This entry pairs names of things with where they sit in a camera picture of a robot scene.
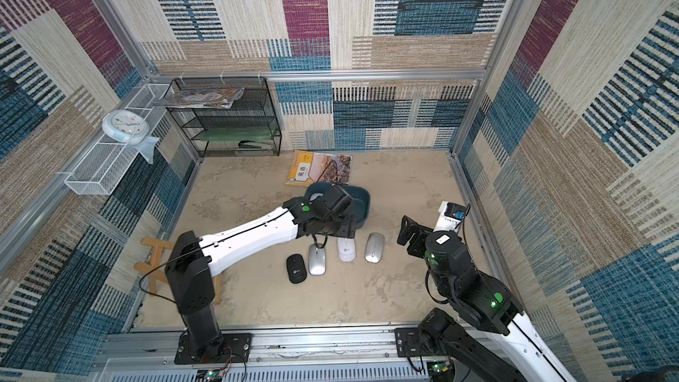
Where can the white wire wall basket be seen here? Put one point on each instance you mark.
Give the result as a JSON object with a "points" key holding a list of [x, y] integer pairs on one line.
{"points": [[103, 166]]}

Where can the silver slim computer mouse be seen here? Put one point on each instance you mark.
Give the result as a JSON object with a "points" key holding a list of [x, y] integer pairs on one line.
{"points": [[317, 260]]}

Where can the wooden stand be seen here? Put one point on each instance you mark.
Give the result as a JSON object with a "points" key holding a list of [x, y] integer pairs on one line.
{"points": [[154, 265]]}

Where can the magazine on shelf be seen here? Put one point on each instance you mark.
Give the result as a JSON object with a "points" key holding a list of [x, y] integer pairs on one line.
{"points": [[213, 98]]}

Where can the white logo computer mouse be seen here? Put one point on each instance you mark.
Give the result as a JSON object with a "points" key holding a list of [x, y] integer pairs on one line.
{"points": [[346, 249]]}

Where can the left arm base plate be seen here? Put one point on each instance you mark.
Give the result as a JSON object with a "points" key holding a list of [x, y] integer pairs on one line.
{"points": [[231, 347]]}

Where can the black computer mouse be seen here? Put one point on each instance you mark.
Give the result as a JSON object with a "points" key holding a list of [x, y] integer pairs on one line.
{"points": [[296, 268]]}

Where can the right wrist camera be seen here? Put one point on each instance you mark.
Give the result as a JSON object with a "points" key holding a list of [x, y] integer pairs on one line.
{"points": [[452, 215]]}

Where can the black stapler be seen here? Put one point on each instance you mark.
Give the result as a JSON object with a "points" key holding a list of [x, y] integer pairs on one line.
{"points": [[254, 145]]}

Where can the silver grey computer mouse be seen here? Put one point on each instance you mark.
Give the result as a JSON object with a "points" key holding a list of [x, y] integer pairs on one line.
{"points": [[375, 246]]}

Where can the white round clock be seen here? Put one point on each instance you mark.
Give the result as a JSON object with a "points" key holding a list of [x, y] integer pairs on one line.
{"points": [[125, 127]]}

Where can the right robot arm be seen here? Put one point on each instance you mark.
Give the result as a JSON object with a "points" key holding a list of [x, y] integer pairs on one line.
{"points": [[477, 320]]}

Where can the yellow English textbook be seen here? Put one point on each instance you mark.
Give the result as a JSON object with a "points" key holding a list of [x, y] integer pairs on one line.
{"points": [[310, 167]]}

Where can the black mesh desk shelf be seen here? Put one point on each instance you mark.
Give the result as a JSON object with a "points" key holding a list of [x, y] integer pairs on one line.
{"points": [[217, 132]]}

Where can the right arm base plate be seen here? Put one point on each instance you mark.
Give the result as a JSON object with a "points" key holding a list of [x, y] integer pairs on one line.
{"points": [[410, 343]]}

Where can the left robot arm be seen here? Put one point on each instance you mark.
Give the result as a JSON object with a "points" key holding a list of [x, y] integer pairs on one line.
{"points": [[286, 223]]}

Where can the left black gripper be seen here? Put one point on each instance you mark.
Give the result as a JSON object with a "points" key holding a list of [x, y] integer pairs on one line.
{"points": [[348, 229]]}

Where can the teal plastic storage box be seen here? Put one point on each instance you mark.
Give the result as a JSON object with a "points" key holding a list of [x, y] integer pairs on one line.
{"points": [[358, 209]]}

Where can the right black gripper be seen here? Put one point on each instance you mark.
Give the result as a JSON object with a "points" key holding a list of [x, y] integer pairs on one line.
{"points": [[411, 232]]}

